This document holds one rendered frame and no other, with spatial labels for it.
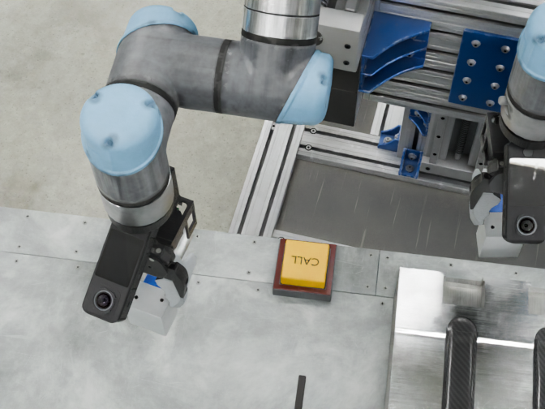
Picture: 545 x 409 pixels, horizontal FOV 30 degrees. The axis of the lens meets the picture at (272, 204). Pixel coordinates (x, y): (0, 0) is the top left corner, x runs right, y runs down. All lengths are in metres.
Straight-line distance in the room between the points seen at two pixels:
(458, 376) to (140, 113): 0.55
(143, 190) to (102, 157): 0.06
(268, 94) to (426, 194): 1.23
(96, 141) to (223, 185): 1.50
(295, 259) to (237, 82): 0.44
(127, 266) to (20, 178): 1.45
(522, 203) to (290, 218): 1.04
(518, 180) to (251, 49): 0.35
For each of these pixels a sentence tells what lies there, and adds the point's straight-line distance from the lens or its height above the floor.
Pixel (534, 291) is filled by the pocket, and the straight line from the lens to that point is 1.36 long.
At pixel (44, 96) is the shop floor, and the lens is 2.65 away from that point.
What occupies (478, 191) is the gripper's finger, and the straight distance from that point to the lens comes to 1.22.
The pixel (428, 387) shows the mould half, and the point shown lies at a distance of 1.27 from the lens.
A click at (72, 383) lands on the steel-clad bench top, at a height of 0.80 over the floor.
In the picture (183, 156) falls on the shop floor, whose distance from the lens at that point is 2.49.
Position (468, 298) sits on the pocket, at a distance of 1.35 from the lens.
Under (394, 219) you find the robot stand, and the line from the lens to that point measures 2.15.
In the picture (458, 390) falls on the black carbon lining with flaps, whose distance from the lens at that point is 1.28.
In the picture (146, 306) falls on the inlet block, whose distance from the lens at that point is 1.23.
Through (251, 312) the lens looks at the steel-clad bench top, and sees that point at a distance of 1.39.
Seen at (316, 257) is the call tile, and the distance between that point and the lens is 1.39.
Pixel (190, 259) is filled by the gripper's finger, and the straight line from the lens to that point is 1.21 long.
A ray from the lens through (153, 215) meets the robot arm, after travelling 1.04.
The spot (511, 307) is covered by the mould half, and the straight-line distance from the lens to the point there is 1.32.
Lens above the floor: 2.06
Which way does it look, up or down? 59 degrees down
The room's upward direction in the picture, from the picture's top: 1 degrees counter-clockwise
